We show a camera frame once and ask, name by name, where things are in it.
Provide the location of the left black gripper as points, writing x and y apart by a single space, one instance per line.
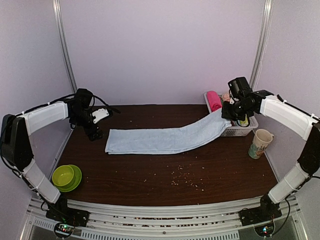
94 136

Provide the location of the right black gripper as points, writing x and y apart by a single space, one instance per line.
226 114

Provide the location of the white plastic basket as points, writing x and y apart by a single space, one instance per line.
239 131

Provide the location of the magenta pink towel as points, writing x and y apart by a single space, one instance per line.
214 101

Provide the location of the light blue towel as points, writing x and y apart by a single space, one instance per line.
167 141

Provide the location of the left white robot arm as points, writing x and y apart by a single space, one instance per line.
15 146

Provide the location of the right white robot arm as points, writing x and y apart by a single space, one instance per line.
299 148

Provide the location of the yellow rolled towel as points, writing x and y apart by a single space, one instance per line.
243 123

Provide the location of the cartoon print rolled towel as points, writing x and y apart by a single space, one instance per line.
225 97

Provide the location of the cream patterned mug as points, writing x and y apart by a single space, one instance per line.
261 140

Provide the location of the green plate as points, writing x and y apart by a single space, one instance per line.
77 181

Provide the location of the green bowl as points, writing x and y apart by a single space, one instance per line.
63 176

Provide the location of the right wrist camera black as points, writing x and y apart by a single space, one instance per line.
239 87

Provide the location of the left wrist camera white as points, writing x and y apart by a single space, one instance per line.
99 115

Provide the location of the right aluminium post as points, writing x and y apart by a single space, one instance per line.
262 42

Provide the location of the aluminium post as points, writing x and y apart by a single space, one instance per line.
63 43
262 42

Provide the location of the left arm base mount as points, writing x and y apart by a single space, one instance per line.
70 216

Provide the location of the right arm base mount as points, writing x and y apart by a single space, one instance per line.
260 214

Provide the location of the aluminium front rail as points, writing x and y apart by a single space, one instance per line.
216 221

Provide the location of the left aluminium post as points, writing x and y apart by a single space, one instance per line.
63 43

